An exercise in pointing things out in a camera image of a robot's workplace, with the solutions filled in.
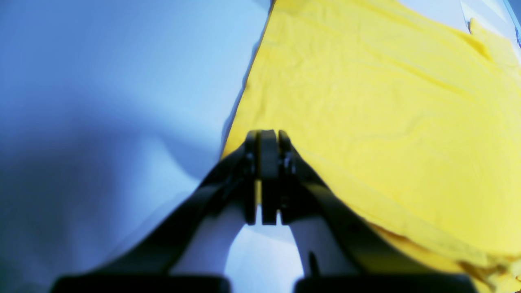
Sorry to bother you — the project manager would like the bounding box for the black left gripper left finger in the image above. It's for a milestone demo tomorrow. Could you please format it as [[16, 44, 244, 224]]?
[[51, 131, 260, 293]]

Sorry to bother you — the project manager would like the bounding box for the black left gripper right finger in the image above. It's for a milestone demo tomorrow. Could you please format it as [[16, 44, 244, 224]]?
[[260, 130, 477, 293]]

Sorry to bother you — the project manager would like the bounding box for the yellow T-shirt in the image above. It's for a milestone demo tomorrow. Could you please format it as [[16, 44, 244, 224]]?
[[223, 0, 521, 293]]

